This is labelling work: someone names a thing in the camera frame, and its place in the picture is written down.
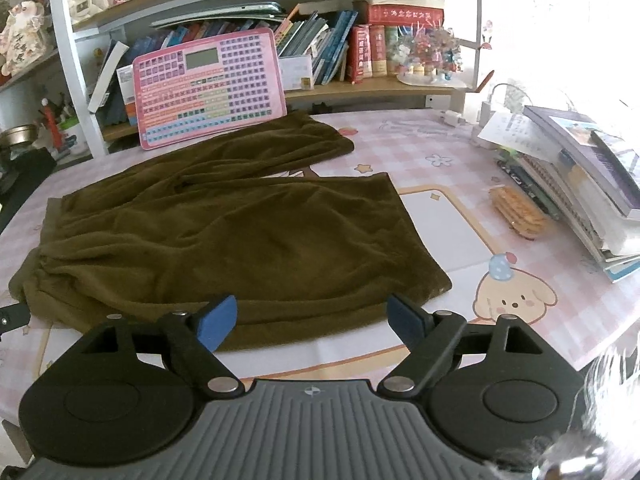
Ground white jar green lid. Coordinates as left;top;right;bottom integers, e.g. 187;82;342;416
60;117;91;158

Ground stack of grey books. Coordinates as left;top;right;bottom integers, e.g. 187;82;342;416
477;105;640;283

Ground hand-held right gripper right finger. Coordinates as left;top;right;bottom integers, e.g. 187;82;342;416
376;294;543;397

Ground orange snack packet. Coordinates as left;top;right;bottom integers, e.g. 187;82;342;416
487;186;553;240

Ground white bookshelf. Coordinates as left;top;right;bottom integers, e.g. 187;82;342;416
0;0;493;161

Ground floral doll figurine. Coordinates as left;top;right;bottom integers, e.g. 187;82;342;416
0;1;53;76

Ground round metal tin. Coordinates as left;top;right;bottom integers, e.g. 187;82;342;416
0;125;38;148

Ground pink toy keyboard tablet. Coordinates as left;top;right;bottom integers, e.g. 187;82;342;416
131;27;288;151

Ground crystal tree ornament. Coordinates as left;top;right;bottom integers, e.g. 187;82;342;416
395;22;466;86

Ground white leaning book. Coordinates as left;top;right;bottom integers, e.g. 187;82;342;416
87;40;131;113

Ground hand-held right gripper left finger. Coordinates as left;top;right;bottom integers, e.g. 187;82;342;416
75;294;246;396

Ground grey flat laptop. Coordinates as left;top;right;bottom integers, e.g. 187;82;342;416
150;1;287;28

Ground grey fur sleeve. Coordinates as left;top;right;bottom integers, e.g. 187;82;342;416
487;320;640;480

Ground pink checkered desk mat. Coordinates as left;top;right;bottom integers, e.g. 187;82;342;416
0;107;640;426

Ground red standing book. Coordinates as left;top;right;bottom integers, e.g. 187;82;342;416
347;24;373;85

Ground row of blue books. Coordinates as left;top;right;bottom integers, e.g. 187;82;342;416
120;7;358;91

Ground red thick dictionary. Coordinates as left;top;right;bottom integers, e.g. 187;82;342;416
367;2;446;26

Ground brown pants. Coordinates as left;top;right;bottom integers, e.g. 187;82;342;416
9;110;453;352

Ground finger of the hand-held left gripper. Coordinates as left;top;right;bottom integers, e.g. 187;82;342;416
0;301;32;343

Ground white orange blue box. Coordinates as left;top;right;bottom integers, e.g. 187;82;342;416
116;64;141;127

